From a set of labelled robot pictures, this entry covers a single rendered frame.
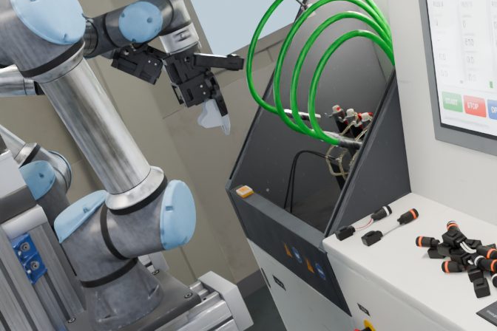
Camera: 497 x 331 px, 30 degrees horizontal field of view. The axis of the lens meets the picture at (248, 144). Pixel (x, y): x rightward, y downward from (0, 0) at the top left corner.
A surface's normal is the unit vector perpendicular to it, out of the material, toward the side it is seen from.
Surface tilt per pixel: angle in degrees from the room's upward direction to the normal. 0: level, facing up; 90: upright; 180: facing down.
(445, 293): 0
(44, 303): 90
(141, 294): 72
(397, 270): 0
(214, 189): 90
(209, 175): 90
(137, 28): 90
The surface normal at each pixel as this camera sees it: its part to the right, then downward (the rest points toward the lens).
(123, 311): 0.06, -0.07
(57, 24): 0.82, -0.35
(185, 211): 0.93, -0.14
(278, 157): 0.32, 0.15
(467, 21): -0.94, 0.21
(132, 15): -0.29, 0.39
